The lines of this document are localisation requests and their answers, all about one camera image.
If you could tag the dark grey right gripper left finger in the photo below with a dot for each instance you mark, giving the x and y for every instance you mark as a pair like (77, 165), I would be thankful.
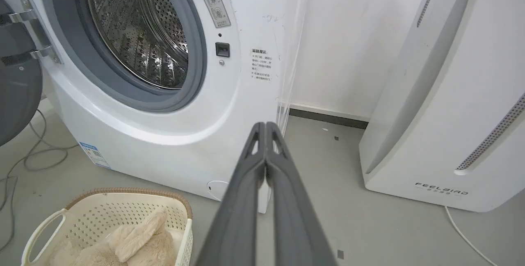
(238, 217)

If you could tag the white front-load washing machine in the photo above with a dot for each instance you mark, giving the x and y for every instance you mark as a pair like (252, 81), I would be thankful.
(172, 106)

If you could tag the white air purifier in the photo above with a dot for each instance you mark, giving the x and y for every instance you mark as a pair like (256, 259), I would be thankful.
(451, 94)

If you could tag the cream perforated laundry basket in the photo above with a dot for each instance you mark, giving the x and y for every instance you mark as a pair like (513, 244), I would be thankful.
(102, 217)

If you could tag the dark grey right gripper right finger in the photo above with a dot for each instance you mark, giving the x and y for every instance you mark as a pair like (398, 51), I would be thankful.
(297, 221)

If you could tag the cream fluffy cloth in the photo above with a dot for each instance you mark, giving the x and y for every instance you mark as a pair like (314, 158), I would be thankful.
(131, 241)

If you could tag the dark washing machine door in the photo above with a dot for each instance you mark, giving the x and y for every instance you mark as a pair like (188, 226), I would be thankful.
(16, 73)

